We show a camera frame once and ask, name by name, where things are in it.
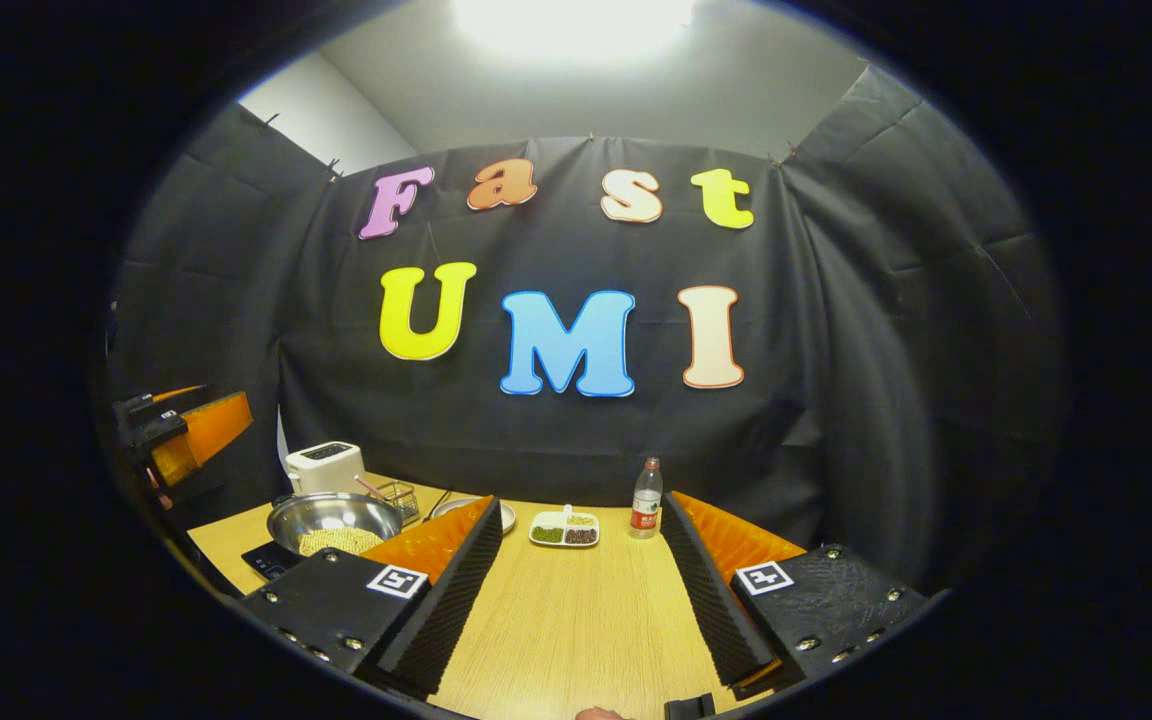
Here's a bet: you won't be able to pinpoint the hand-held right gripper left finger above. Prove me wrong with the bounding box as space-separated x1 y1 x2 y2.
239 495 505 699

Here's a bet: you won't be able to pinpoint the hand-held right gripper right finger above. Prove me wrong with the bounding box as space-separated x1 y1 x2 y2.
660 490 932 701

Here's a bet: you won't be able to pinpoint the black induction cooktop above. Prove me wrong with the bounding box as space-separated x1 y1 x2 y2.
241 541 302 583

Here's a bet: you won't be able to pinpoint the stainless steel pot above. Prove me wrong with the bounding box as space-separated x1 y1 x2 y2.
266 490 405 557

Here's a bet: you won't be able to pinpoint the white round plate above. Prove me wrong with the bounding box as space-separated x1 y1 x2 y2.
429 497 517 534

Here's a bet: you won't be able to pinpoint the clear water bottle red label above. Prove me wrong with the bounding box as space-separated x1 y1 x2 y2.
629 457 664 540

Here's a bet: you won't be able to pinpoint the white toaster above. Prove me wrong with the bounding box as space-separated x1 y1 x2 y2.
284 442 367 495

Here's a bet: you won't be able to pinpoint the yellow soybeans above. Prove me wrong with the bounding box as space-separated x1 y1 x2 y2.
298 527 384 557

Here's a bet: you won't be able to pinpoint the white divided bean dish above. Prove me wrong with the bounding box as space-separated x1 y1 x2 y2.
529 505 601 548

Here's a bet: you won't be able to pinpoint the black backdrop cloth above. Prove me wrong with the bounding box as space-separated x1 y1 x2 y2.
106 65 1067 591

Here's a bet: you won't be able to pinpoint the bright ceiling light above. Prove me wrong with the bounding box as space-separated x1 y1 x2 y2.
451 0 697 61

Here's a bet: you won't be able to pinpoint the small wire basket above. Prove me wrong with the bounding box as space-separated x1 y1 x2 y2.
376 481 421 526

